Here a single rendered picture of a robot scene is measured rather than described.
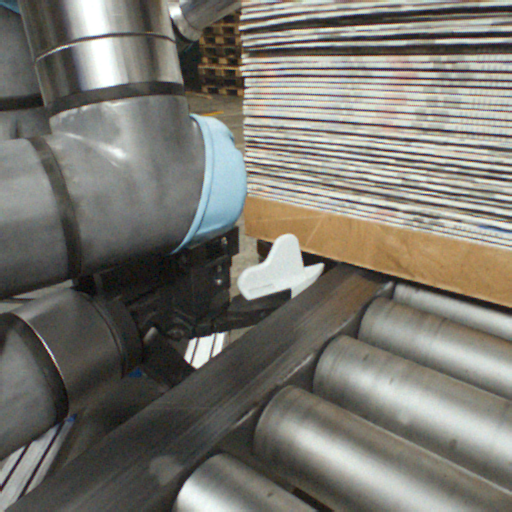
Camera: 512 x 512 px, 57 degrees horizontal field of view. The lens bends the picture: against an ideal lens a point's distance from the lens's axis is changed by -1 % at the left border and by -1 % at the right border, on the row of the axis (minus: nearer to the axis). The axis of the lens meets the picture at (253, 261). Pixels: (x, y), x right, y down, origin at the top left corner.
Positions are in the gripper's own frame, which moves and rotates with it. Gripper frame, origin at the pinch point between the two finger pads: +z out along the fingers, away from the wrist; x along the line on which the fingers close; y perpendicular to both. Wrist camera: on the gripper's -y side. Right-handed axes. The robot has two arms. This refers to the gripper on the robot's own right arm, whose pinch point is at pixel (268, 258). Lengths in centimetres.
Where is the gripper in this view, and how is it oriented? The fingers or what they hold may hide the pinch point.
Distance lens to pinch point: 46.7
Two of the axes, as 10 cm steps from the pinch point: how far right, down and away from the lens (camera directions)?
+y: 0.0, -8.9, -4.5
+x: -7.9, -2.7, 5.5
